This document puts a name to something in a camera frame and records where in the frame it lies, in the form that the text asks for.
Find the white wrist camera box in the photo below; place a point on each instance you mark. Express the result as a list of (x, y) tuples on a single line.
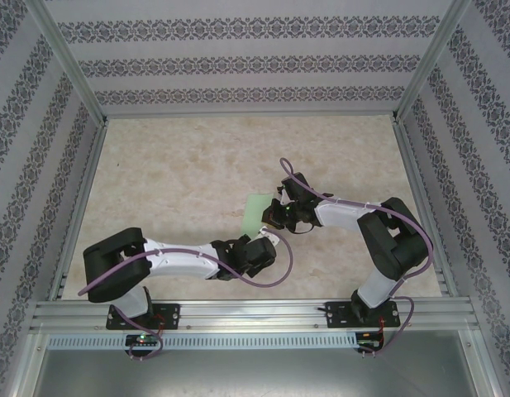
[(271, 236), (284, 198)]

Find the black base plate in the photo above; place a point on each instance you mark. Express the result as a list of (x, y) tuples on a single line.
[(337, 316), (172, 316)]

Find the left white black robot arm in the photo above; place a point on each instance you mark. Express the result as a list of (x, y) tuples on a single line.
[(114, 269)]

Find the aluminium frame post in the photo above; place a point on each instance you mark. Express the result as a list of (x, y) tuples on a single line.
[(64, 62), (432, 62)]

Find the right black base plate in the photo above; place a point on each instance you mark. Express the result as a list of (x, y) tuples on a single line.
[(337, 316)]

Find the left small circuit board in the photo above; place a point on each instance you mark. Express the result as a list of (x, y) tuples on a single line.
[(141, 339)]

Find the aluminium rear frame bar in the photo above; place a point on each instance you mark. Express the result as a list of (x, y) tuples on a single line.
[(250, 113)]

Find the light green paper sheet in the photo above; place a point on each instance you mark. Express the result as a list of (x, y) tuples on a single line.
[(254, 215)]

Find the left aluminium side rail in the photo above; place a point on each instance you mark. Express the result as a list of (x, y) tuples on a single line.
[(82, 207)]

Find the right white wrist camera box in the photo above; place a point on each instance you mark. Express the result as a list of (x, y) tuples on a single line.
[(284, 198)]

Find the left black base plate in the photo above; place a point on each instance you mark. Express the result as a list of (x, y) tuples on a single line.
[(172, 316)]

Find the aluminium mounting rail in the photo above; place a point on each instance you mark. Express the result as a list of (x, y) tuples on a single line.
[(254, 314)]

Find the small circuit board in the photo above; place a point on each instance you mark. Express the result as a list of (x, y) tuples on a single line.
[(141, 339), (368, 337)]

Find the aluminium side rail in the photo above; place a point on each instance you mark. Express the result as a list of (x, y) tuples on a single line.
[(82, 207), (423, 207)]

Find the right aluminium side rail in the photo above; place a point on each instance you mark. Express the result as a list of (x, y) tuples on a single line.
[(423, 207)]

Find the left aluminium frame post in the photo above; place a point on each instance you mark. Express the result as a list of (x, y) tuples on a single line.
[(64, 62)]

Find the right small circuit board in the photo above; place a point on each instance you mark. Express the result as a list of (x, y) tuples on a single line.
[(368, 337)]

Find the right aluminium frame post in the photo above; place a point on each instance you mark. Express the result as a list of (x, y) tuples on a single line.
[(432, 62)]

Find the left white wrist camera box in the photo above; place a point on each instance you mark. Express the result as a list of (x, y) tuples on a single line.
[(271, 236)]

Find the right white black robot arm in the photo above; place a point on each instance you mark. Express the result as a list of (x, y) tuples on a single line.
[(395, 248)]

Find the grey metal sheet panel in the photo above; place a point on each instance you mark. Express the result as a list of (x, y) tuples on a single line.
[(254, 372)]

